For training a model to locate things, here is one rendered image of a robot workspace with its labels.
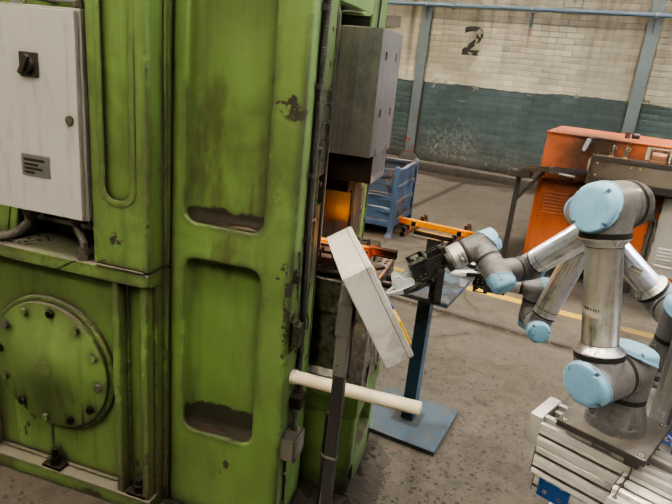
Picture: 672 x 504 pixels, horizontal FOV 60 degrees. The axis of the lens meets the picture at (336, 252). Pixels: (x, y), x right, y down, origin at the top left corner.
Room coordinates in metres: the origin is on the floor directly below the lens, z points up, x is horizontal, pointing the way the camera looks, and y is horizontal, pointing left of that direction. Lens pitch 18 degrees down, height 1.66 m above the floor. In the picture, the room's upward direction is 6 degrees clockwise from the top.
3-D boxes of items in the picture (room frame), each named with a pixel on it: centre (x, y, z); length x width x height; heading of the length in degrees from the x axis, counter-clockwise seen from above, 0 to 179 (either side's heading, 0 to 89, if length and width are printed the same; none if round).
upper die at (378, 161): (2.09, 0.08, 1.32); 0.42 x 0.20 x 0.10; 74
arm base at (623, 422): (1.34, -0.78, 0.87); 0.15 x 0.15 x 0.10
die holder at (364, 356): (2.15, 0.08, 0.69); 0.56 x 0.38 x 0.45; 74
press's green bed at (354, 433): (2.15, 0.08, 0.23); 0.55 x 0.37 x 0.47; 74
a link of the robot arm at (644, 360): (1.33, -0.78, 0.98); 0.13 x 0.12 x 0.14; 124
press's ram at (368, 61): (2.13, 0.07, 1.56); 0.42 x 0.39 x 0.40; 74
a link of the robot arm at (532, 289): (1.89, -0.71, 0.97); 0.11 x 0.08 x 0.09; 74
